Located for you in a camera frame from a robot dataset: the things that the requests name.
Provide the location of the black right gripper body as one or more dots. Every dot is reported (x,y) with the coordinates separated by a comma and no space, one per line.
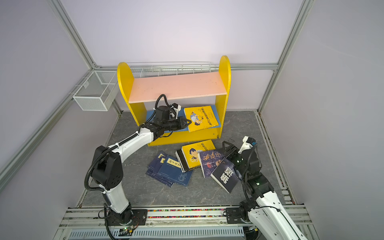
(237,160)

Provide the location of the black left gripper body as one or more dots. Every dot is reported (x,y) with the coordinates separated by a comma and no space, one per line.
(172,124)

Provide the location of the yellow cartoon cover book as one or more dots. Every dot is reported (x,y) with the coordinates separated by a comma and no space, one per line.
(201,117)

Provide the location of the black wolf cover book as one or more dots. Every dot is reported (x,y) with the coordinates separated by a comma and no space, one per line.
(226,175)

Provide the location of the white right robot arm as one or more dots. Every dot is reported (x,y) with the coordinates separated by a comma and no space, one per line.
(262,207)

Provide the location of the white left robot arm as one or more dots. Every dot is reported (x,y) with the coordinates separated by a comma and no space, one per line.
(106,171)

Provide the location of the purple portrait cover book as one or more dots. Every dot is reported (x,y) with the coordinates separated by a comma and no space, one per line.
(209,160)

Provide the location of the yellow wooden bookshelf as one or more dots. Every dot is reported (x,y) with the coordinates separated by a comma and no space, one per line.
(138,92)

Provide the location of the top dark blue booklet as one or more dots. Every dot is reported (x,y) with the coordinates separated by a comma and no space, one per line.
(171,169)

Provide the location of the dark blue booklet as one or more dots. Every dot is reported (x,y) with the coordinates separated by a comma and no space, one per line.
(154,167)
(171,169)

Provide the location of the lower dark blue booklet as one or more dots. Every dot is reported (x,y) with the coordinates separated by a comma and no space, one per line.
(154,167)

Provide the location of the green circuit board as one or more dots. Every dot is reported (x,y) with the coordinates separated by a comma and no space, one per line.
(125,232)

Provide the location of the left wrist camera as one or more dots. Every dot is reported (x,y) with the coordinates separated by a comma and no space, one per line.
(175,109)

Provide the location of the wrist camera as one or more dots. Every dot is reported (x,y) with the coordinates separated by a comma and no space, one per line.
(175,109)
(248,143)

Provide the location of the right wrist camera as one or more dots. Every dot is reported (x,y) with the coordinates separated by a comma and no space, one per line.
(248,143)

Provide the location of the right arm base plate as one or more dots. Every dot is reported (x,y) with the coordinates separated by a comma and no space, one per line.
(236,215)

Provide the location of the white mesh wire basket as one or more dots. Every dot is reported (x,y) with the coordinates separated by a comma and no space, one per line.
(98,91)

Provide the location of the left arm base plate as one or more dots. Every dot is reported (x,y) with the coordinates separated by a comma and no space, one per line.
(134,217)

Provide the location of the white slotted cable duct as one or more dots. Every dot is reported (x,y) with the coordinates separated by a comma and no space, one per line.
(162,234)

